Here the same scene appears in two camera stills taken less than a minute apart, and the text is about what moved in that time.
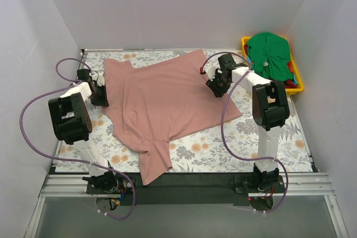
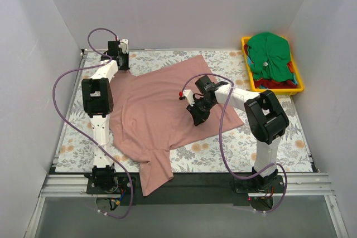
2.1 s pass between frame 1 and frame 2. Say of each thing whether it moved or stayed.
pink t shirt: moved
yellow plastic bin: stayed
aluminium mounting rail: stayed
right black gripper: moved
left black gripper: moved
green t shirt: stayed
